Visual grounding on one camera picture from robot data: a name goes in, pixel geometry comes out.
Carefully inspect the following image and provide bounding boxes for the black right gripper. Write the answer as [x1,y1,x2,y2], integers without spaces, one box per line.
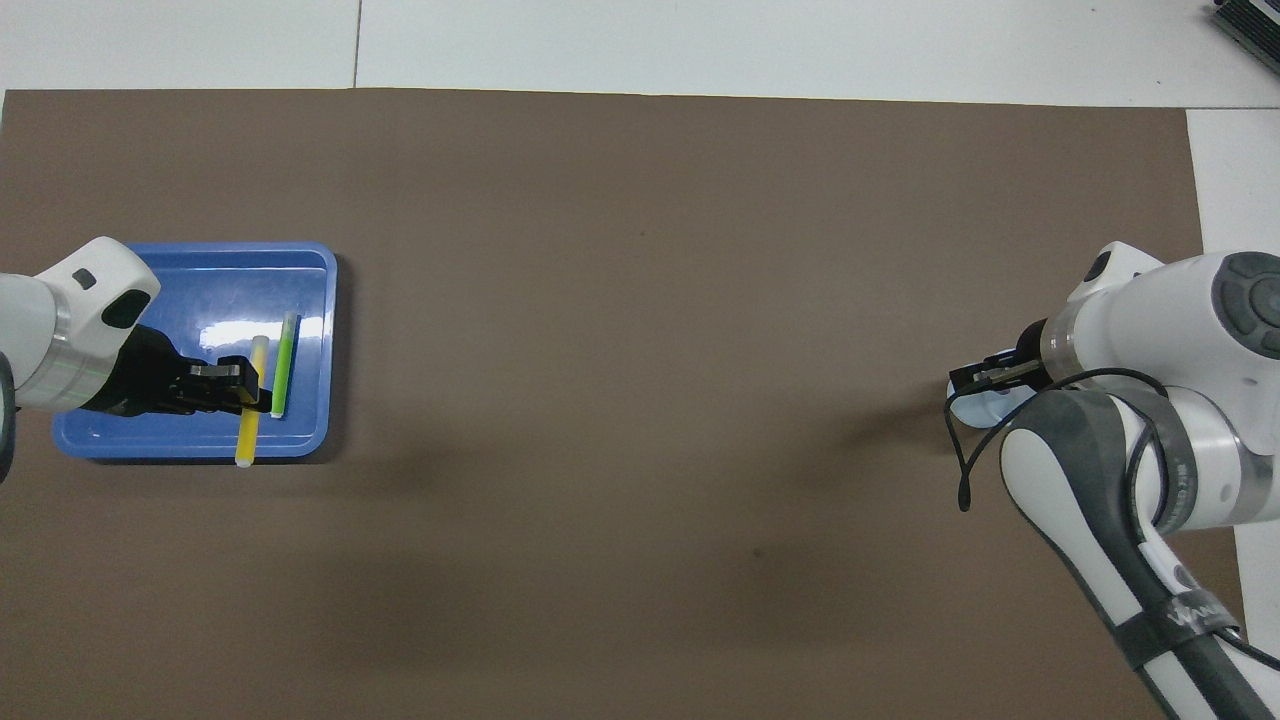
[948,320,1049,393]

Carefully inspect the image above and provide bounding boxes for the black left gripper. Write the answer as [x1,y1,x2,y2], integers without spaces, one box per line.
[80,325,263,416]

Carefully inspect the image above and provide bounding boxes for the green pen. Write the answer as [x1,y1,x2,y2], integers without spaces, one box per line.
[270,313,301,419]

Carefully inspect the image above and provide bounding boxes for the yellow pen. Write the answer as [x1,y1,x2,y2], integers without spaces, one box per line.
[235,335,269,468]

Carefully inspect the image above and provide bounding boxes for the blue plastic tray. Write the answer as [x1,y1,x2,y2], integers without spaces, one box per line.
[52,241,339,461]

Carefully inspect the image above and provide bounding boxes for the clear plastic cup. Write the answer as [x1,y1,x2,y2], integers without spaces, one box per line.
[947,385,1041,426]

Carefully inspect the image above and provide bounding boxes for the brown table mat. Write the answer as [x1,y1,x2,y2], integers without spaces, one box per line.
[0,88,1259,720]

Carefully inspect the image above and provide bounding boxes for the grey vented device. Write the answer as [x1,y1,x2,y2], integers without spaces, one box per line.
[1205,0,1280,76]

